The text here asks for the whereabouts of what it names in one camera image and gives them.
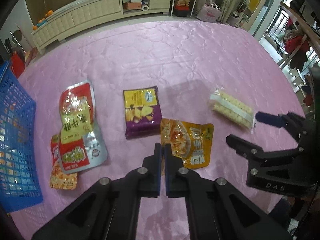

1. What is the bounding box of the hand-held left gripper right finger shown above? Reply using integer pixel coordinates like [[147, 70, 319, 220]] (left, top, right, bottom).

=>
[[164, 145, 293, 240]]

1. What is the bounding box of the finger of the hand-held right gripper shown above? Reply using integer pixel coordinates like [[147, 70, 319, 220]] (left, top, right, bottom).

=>
[[255, 111, 308, 143], [226, 134, 300, 167]]

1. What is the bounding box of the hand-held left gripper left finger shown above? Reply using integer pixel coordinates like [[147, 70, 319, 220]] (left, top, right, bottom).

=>
[[31, 143, 164, 240]]

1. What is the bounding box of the blue plastic basket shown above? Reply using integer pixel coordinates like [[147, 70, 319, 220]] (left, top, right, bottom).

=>
[[0, 60, 43, 213]]

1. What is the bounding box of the clear cracker packet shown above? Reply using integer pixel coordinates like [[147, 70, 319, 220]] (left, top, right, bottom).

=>
[[208, 87, 256, 130]]

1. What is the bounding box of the purple chip packet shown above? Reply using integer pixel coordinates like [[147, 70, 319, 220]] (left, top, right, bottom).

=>
[[123, 86, 163, 140]]

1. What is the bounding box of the red and silver snack packet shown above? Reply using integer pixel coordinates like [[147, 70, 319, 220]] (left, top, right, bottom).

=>
[[58, 120, 108, 173]]

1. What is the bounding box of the clothes drying rack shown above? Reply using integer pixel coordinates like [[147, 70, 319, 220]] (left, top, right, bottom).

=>
[[275, 1, 320, 100]]

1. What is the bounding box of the red and yellow snack packet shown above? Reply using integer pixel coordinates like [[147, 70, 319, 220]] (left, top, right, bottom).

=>
[[59, 80, 97, 145]]

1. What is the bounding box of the small orange snack packet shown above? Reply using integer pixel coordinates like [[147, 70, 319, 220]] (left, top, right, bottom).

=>
[[49, 134, 78, 190]]

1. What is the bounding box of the pink bag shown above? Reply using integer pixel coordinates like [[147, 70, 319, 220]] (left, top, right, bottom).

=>
[[197, 3, 223, 23]]

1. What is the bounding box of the patterned curtain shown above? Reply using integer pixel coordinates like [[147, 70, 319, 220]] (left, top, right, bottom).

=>
[[220, 0, 248, 23]]

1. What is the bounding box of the red and yellow gift bag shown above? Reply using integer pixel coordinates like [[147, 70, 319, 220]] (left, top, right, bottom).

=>
[[175, 0, 194, 17]]

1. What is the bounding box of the cream tv cabinet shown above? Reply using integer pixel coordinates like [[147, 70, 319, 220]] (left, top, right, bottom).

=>
[[30, 0, 173, 55]]

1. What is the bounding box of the red bucket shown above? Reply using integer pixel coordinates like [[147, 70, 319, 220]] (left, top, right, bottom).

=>
[[10, 51, 27, 79]]

